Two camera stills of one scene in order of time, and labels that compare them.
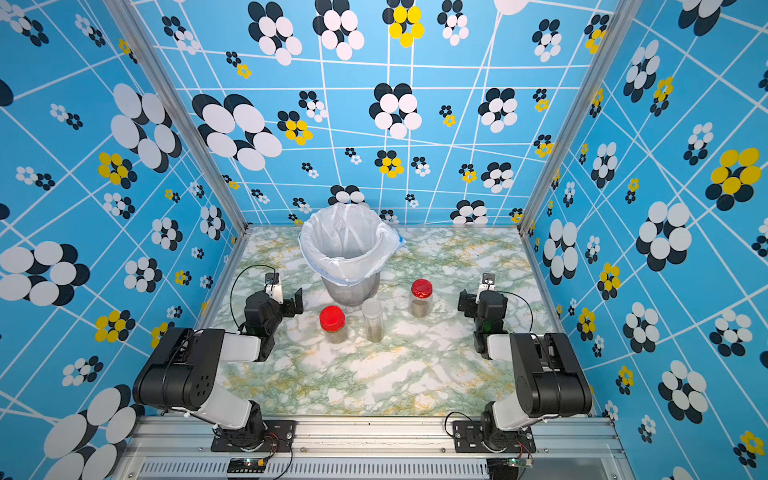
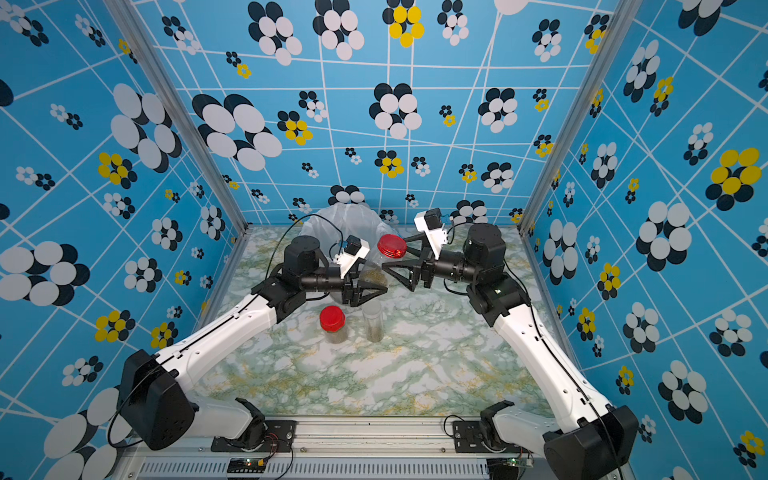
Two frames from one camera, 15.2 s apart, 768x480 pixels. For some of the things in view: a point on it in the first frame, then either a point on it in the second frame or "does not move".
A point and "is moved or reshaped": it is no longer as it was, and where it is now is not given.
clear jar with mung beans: (421, 307) → (374, 271)
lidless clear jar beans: (372, 310) does not move
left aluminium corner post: (127, 18) does not move
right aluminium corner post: (624, 17) does not move
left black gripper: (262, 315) → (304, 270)
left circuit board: (246, 465) does not move
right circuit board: (518, 462) does not move
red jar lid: (421, 288) is moved or reshaped
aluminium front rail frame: (375, 449) does not move
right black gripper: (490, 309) → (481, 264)
